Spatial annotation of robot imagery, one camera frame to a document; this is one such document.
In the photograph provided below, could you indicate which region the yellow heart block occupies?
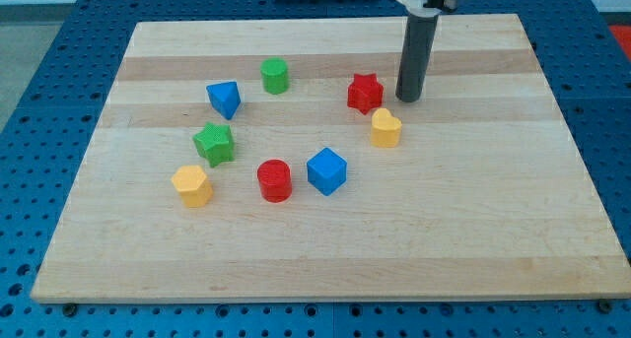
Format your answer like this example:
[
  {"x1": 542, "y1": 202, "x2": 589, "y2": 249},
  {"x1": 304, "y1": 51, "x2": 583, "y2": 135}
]
[{"x1": 370, "y1": 107, "x2": 402, "y2": 148}]

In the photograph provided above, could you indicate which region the blue cube block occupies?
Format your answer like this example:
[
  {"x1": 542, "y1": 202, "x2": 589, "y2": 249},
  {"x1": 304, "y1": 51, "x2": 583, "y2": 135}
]
[{"x1": 307, "y1": 148, "x2": 347, "y2": 196}]

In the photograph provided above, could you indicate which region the red cylinder block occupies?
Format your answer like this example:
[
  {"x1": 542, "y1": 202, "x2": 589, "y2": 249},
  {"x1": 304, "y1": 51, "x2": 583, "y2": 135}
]
[{"x1": 256, "y1": 159, "x2": 293, "y2": 203}]

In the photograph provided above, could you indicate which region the wooden board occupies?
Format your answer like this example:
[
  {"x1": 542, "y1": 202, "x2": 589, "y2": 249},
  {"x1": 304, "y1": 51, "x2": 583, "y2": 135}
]
[{"x1": 31, "y1": 14, "x2": 630, "y2": 304}]

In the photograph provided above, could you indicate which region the red star block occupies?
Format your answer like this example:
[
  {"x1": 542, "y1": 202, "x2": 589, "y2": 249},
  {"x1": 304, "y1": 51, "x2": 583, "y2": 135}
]
[{"x1": 347, "y1": 73, "x2": 384, "y2": 114}]

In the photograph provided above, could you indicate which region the green cylinder block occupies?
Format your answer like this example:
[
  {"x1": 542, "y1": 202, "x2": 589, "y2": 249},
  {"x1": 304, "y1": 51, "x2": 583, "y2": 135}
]
[{"x1": 260, "y1": 57, "x2": 290, "y2": 95}]

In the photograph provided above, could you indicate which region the green star block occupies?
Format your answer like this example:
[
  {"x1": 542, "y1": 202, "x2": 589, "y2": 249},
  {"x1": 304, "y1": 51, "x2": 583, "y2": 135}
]
[{"x1": 192, "y1": 123, "x2": 235, "y2": 168}]

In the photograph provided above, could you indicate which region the blue triangle block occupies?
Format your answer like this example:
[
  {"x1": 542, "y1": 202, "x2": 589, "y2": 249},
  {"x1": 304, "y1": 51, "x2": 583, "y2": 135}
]
[{"x1": 206, "y1": 81, "x2": 241, "y2": 120}]

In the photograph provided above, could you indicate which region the yellow hexagon block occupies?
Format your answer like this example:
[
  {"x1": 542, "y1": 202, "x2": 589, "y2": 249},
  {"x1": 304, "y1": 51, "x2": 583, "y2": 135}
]
[{"x1": 171, "y1": 165, "x2": 214, "y2": 208}]

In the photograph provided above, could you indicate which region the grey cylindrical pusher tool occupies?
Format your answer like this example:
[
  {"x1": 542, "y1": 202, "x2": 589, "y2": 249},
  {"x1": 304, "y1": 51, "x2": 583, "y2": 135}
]
[{"x1": 395, "y1": 14, "x2": 438, "y2": 102}]

